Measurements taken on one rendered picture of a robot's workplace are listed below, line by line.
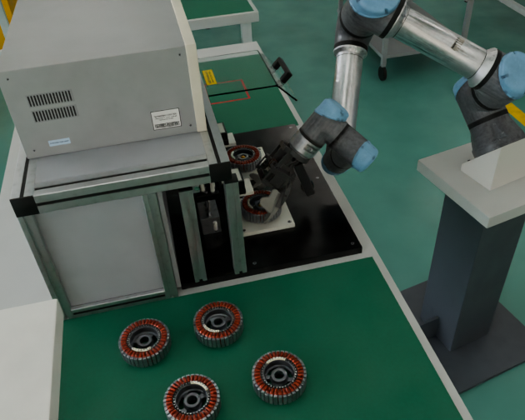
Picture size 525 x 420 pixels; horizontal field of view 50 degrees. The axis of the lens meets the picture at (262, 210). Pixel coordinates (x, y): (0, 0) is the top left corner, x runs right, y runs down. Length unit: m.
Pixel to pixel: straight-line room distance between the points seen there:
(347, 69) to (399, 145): 1.70
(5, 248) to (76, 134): 0.53
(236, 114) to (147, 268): 0.89
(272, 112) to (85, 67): 1.00
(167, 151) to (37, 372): 0.62
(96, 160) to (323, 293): 0.61
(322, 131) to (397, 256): 1.26
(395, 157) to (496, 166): 1.52
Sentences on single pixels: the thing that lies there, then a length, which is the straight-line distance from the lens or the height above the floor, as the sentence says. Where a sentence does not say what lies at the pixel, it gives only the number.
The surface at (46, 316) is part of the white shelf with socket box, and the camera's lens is 0.81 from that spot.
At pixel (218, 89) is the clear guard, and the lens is 1.55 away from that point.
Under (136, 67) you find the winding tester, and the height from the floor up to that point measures 1.29.
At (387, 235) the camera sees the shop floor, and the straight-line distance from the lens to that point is 2.66.
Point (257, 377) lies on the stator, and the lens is 1.19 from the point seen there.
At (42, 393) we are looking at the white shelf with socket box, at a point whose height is 1.21.
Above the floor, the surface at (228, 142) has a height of 0.89.
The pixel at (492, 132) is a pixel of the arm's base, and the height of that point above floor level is 0.90.
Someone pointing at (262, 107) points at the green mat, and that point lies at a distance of 2.09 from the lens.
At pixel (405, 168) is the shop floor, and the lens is 3.09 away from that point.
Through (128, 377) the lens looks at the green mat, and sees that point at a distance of 1.28.
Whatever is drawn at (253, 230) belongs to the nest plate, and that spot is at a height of 0.78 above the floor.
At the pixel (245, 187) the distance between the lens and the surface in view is 1.48.
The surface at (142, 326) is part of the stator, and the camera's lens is 1.31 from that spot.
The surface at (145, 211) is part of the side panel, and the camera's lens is 1.21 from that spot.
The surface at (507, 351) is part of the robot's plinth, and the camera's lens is 2.31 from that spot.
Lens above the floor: 1.77
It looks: 40 degrees down
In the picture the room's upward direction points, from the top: 4 degrees counter-clockwise
